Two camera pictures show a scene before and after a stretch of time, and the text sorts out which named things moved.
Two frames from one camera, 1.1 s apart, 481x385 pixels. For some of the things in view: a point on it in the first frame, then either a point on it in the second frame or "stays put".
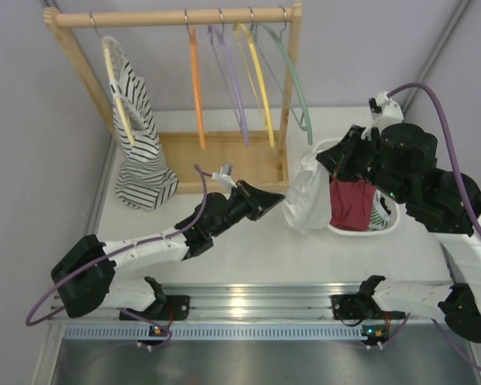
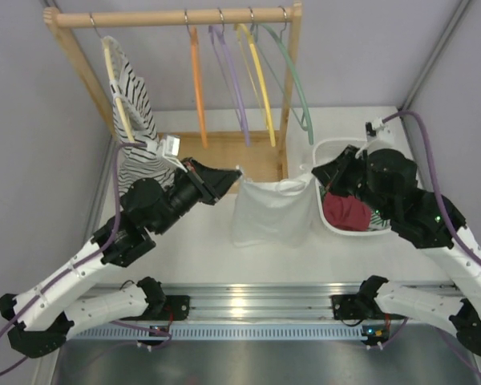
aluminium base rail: [250, 301] stays put
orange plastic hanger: [196, 65] stays put
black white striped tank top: [146, 180] stays put
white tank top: [307, 205] → [273, 213]
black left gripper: [248, 201] → [200, 183]
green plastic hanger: [305, 123] stays put
